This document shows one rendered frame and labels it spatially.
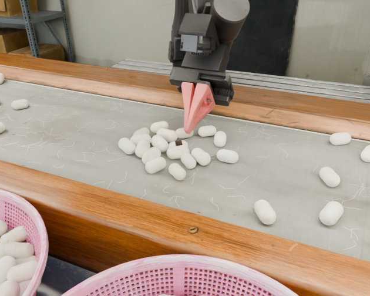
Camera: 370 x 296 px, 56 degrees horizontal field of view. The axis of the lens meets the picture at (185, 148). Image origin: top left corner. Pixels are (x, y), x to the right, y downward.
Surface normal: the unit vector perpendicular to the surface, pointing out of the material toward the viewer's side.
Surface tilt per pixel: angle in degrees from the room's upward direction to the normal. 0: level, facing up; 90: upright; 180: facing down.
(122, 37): 91
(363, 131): 45
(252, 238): 0
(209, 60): 40
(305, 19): 89
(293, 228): 0
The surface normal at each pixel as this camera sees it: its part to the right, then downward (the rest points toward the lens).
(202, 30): -0.25, -0.36
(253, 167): 0.00, -0.86
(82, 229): -0.38, 0.47
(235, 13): 0.13, -0.26
